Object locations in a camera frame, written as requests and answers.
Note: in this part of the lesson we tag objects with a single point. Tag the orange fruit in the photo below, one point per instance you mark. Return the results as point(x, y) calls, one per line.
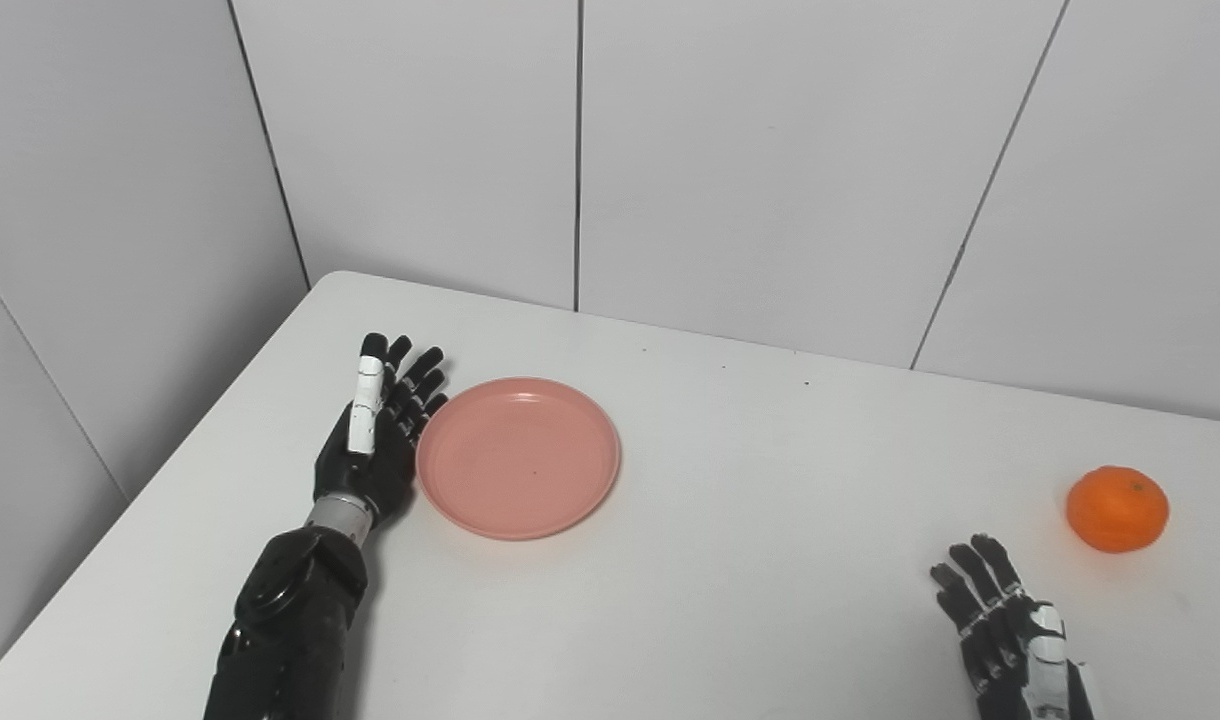
point(1117, 508)

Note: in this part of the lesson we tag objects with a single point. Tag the black and white right hand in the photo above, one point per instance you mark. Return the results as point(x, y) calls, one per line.
point(1020, 650)

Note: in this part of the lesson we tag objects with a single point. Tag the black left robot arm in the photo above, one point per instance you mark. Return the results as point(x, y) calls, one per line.
point(290, 620)

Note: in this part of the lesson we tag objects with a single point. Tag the pink round plate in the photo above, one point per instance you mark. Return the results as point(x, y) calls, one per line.
point(518, 458)

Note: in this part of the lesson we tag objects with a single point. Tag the black and white left hand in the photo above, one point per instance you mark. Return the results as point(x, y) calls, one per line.
point(365, 460)

